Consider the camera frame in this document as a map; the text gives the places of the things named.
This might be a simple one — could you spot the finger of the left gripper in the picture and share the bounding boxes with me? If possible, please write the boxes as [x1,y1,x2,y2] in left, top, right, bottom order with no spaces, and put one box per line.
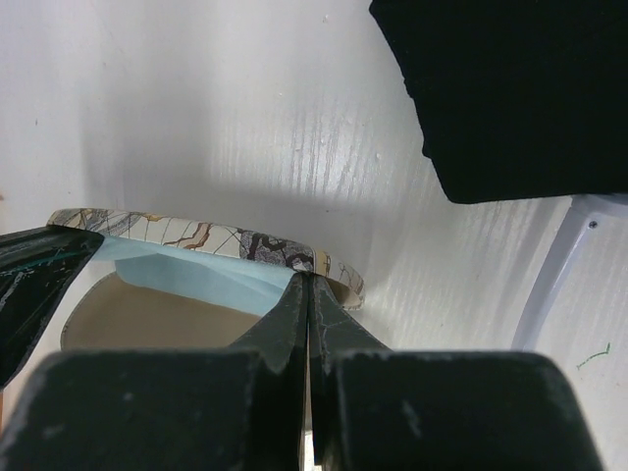
[1,226,104,388]

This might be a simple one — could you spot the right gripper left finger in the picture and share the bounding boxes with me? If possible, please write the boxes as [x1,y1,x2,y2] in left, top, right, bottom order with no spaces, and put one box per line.
[1,275,309,470]

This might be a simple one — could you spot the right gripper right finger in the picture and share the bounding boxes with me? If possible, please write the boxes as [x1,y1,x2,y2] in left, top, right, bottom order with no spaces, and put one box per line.
[309,277,602,470]

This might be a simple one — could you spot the map print glasses case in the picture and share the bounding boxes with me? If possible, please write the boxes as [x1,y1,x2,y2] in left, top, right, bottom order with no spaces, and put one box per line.
[46,208,368,352]

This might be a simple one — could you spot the light blue cleaning cloth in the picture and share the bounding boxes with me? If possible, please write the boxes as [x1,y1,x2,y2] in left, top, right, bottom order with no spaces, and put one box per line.
[93,236,294,317]

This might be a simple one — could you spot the white frame sunglasses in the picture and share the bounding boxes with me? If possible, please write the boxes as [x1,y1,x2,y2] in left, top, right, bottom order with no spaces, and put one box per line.
[511,193,627,351]

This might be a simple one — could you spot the black folded cloth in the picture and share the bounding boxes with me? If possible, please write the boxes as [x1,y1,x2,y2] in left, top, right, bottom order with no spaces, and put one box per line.
[370,1,627,204]

